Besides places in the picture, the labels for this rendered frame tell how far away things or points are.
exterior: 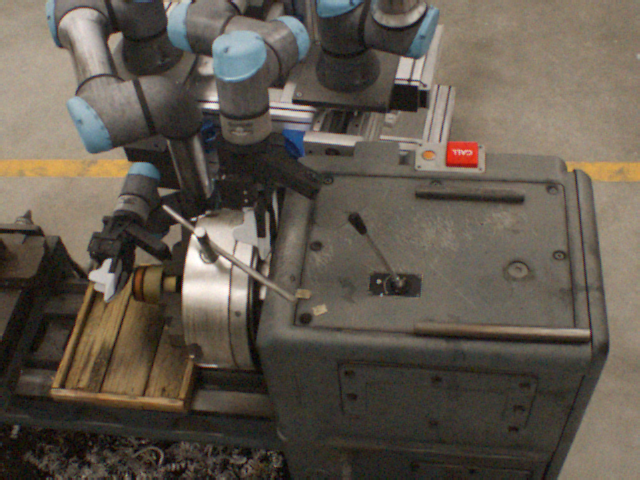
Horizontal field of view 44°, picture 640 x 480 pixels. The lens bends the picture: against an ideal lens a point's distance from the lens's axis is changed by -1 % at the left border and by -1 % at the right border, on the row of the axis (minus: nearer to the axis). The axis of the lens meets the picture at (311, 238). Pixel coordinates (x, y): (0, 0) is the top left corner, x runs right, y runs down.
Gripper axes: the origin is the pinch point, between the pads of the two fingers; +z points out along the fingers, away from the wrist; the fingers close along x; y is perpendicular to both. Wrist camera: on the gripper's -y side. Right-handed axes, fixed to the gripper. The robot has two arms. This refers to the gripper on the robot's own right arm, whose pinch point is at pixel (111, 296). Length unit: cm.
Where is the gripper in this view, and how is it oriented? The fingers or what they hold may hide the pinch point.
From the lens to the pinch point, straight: 169.5
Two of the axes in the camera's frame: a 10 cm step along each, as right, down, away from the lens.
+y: -9.9, -0.5, 1.5
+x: -0.9, -6.2, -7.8
